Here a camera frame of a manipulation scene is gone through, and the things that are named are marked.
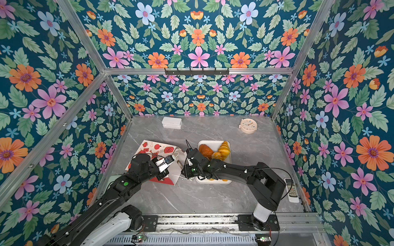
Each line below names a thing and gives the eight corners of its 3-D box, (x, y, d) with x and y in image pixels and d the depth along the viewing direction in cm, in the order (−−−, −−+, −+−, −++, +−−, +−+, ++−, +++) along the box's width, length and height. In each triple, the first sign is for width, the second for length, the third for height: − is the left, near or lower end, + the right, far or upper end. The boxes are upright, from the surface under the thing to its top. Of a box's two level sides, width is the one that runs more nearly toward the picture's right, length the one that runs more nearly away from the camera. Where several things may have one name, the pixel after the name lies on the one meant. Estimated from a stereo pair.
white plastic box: (162, 129, 114) (160, 125, 110) (164, 121, 119) (163, 117, 116) (181, 129, 114) (180, 125, 110) (182, 121, 119) (181, 117, 116)
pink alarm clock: (239, 133, 112) (240, 130, 109) (237, 121, 120) (238, 118, 117) (257, 133, 112) (258, 130, 109) (254, 121, 120) (255, 118, 117)
